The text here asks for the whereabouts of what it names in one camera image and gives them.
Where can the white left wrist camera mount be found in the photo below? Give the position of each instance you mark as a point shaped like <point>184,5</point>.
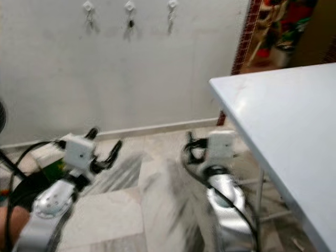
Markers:
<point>81,152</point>

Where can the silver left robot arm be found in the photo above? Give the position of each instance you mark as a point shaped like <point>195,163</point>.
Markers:
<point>52,202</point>

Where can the white plastic table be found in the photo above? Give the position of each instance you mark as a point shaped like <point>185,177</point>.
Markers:
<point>283,121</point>

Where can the person bare leg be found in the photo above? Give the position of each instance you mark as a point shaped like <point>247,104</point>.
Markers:
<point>16,227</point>

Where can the red and green toys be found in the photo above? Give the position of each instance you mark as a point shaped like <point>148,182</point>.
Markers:
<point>294,13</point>

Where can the small silver key bunch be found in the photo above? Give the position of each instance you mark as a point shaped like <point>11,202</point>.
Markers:
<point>90,21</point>

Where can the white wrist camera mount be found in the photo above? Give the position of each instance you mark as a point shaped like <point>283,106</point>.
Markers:
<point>221,144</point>
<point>81,152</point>

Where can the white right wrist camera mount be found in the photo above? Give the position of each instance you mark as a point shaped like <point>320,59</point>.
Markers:
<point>221,144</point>

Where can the wooden white high chair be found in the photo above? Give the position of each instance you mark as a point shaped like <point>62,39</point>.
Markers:
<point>268,31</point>

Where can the green and white carton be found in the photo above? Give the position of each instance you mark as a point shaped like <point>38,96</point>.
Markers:
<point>53,169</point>

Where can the brown wooden door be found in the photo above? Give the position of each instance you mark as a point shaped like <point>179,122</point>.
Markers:
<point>315,29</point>

